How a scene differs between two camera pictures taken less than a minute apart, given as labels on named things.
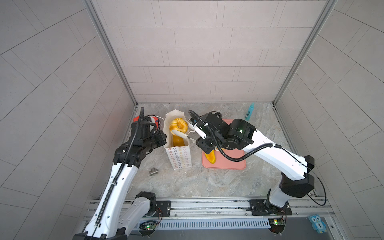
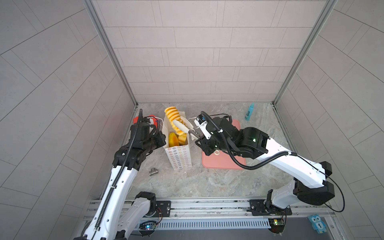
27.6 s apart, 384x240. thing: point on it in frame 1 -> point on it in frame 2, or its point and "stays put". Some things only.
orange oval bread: x=211 y=157 -> x=173 y=140
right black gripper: x=202 y=145 stays put
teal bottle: x=249 y=112 stays put
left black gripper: x=158 y=134 stays put
